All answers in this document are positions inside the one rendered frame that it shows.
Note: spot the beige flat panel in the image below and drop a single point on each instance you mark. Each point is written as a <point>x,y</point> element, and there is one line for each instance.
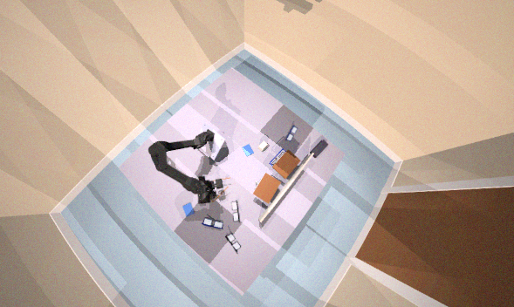
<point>266,212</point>

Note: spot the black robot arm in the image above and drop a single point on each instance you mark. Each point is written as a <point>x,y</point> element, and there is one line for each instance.
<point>158,152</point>

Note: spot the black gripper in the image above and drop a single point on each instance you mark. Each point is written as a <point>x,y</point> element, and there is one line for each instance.
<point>219,184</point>

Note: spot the dark-framed glasses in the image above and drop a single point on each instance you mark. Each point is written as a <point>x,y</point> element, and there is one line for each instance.
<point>207,222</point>

